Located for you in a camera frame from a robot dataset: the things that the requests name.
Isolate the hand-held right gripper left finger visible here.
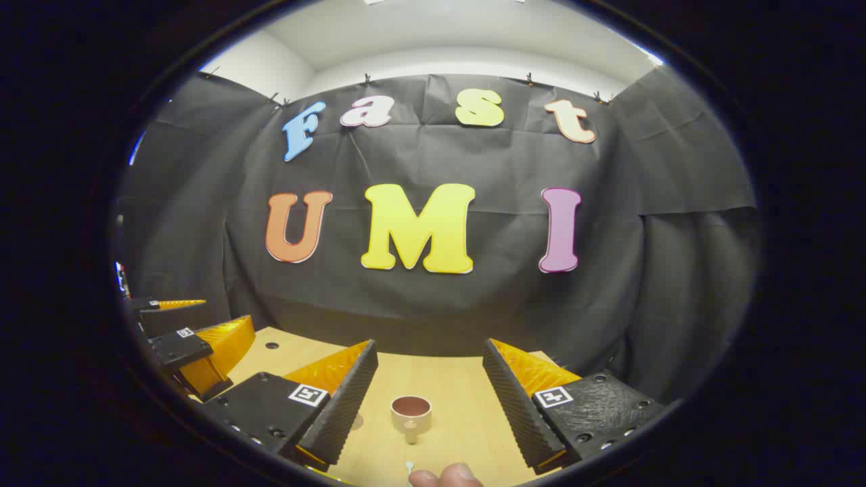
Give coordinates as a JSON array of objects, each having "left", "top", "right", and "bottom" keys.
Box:
[{"left": 202, "top": 338, "right": 380, "bottom": 473}]

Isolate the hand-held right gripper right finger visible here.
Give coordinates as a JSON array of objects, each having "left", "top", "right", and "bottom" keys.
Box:
[{"left": 482, "top": 338, "right": 667, "bottom": 476}]

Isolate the beige cup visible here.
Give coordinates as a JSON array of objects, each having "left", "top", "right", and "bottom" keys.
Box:
[{"left": 390, "top": 396, "right": 434, "bottom": 445}]

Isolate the wooden desktop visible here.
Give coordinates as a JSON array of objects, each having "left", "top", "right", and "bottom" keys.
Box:
[{"left": 227, "top": 327, "right": 583, "bottom": 487}]

